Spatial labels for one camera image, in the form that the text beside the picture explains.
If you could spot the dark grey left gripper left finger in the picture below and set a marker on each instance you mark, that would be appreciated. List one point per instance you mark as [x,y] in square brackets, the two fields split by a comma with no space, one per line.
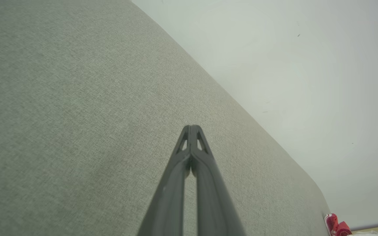
[166,209]

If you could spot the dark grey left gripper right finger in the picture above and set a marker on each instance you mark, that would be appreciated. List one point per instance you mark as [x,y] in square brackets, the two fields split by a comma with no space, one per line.
[215,209]

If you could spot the red white-sleeved jersey shirt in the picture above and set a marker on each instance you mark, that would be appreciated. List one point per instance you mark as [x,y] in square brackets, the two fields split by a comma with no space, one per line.
[332,223]

